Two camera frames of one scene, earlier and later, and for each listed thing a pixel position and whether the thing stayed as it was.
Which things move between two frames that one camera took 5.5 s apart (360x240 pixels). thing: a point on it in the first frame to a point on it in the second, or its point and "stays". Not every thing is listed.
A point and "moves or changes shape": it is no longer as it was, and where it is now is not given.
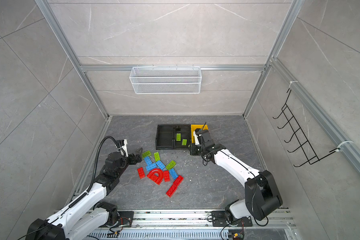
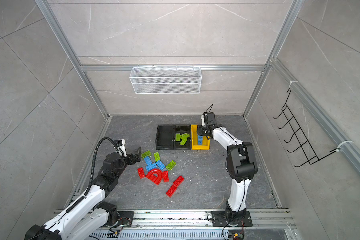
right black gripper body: [197, 149] to [202, 130]
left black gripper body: [132, 161] stays
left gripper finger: [139, 151] stays
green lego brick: [170, 165] stays
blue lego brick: [173, 173] moves or changes shape
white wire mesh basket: [165, 80] stays
